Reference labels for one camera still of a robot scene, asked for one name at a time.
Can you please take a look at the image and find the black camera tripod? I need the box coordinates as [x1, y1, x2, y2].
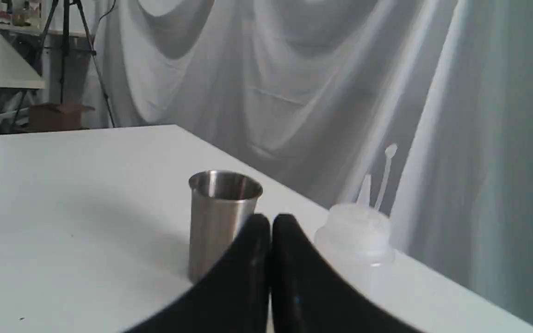
[32, 0, 117, 128]

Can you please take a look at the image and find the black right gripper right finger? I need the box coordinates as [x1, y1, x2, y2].
[272, 214, 417, 333]

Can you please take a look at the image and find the brown cardboard box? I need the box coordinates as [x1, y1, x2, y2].
[27, 103, 94, 132]

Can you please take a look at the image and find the grey fabric backdrop curtain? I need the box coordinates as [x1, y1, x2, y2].
[85, 0, 533, 325]

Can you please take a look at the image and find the plastic squeeze bottle with oil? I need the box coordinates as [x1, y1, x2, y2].
[314, 143, 398, 298]

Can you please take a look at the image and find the stainless steel cup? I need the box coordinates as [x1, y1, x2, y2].
[187, 169, 264, 283]

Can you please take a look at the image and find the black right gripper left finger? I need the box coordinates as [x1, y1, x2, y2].
[129, 214, 271, 333]

